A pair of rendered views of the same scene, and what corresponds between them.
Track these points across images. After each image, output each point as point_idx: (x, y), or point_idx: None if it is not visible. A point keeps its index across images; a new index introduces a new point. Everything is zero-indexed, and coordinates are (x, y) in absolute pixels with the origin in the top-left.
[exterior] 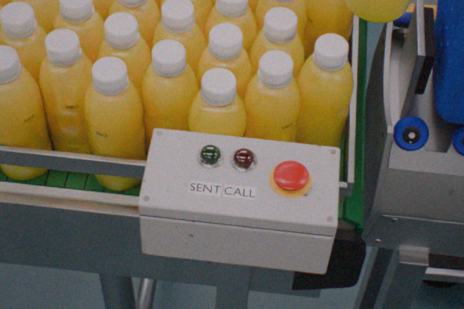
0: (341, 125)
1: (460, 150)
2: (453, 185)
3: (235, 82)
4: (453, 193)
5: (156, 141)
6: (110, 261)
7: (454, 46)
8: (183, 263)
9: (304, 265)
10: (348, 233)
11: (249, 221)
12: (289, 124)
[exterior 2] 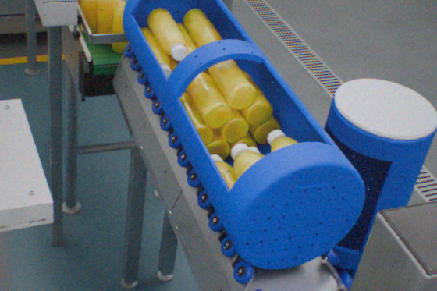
0: (119, 30)
1: (130, 63)
2: (128, 83)
3: None
4: (126, 86)
5: None
6: (64, 46)
7: None
8: (69, 57)
9: (41, 18)
10: (86, 60)
11: None
12: (101, 9)
